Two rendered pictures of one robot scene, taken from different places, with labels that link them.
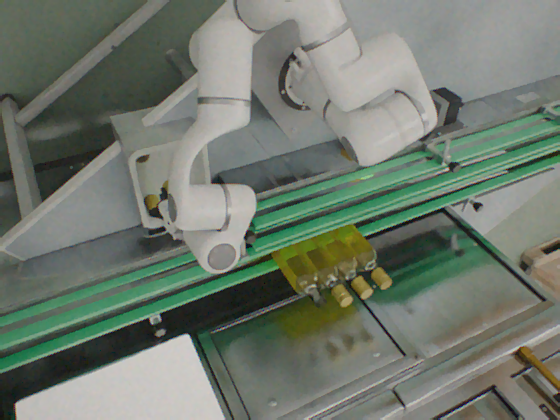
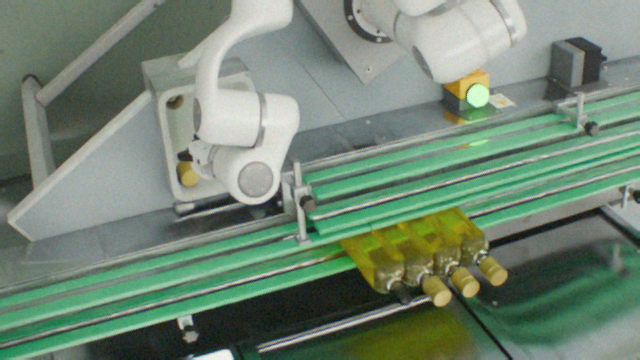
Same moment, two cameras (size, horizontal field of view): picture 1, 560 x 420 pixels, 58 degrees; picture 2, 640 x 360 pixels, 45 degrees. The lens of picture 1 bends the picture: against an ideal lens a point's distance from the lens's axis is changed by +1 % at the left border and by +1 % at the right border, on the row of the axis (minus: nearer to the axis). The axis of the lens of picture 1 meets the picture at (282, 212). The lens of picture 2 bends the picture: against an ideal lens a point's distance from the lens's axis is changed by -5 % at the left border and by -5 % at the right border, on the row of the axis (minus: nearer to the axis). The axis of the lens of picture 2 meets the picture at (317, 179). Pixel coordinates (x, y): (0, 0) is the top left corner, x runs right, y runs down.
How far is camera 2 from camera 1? 38 cm
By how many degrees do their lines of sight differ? 14
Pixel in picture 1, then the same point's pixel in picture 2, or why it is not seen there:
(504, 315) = not seen: outside the picture
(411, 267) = (549, 279)
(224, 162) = not seen: hidden behind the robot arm
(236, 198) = (273, 104)
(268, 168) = (341, 131)
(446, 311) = (591, 330)
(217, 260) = (249, 183)
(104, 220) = (127, 195)
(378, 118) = (451, 20)
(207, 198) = (237, 101)
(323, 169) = (415, 131)
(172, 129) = not seen: hidden behind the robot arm
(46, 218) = (61, 185)
